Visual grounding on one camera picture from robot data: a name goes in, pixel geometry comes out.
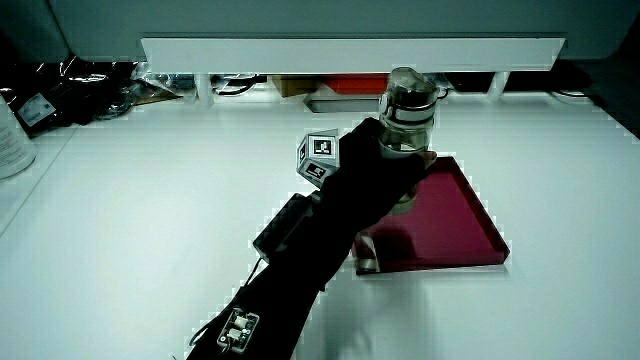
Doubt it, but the grey metal tray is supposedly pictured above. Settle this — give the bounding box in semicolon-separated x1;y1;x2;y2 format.
303;93;387;114

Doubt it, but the red square tray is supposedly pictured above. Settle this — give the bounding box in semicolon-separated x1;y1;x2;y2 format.
351;155;511;275

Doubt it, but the small silver metal object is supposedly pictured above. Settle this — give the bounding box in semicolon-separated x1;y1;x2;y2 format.
354;235;381;274

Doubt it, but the clear plastic packaging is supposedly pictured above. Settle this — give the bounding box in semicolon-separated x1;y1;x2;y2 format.
132;62;197;106

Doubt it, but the brown cardboard box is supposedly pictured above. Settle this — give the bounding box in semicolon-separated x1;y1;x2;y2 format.
271;74;322;98

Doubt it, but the white plastic container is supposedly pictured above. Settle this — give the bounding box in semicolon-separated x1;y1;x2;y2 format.
0;94;38;180

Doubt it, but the black plastic bag pile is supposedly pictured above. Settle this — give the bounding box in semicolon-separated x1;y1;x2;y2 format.
0;58;137;137

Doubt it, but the clear bottle with grey lid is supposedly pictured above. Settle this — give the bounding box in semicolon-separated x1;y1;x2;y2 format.
377;66;440;216

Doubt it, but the person's left hand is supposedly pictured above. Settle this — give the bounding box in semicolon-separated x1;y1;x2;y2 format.
296;117;438;232

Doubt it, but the person's left forearm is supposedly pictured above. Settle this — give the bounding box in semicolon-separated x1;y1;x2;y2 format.
185;192;374;360

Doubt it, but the white desk shelf riser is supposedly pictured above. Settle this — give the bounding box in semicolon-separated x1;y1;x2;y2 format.
141;37;567;107

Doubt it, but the red box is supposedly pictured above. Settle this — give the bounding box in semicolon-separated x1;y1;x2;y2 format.
319;74;391;96

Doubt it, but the black cable bundle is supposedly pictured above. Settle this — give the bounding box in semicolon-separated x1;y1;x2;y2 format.
211;73;268;97

